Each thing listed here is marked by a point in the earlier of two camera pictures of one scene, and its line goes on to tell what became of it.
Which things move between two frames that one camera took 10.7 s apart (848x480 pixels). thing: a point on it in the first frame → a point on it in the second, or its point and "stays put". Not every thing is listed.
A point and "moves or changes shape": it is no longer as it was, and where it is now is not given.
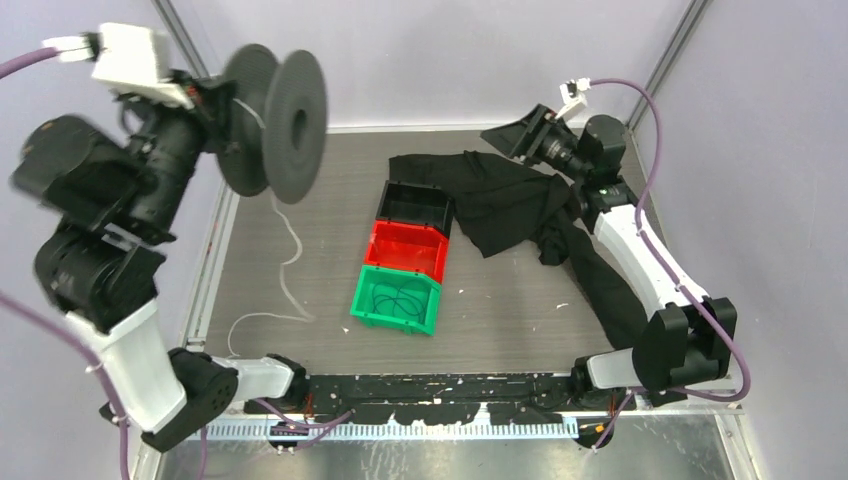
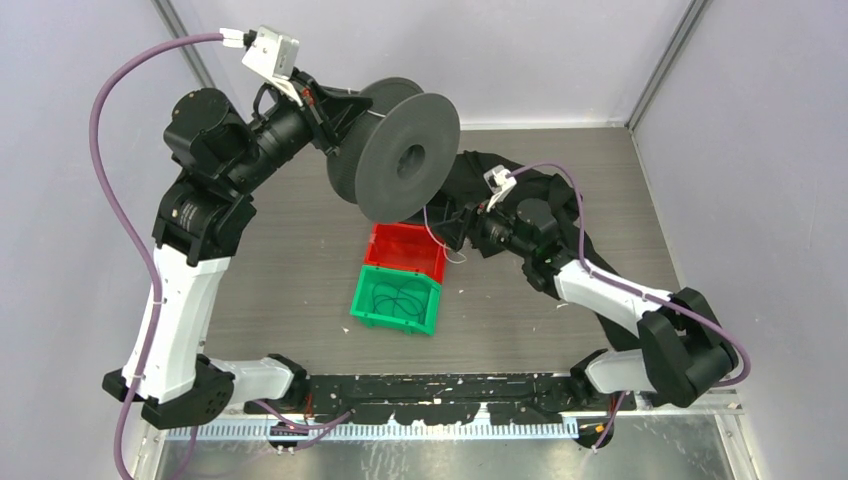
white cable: [307, 315] → [450, 256]
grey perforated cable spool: [281, 123] moves or changes shape
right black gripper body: [551, 145] → [492, 226]
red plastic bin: [411, 246] stays put
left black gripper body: [176, 140] → [287, 126]
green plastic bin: [386, 296] stays put
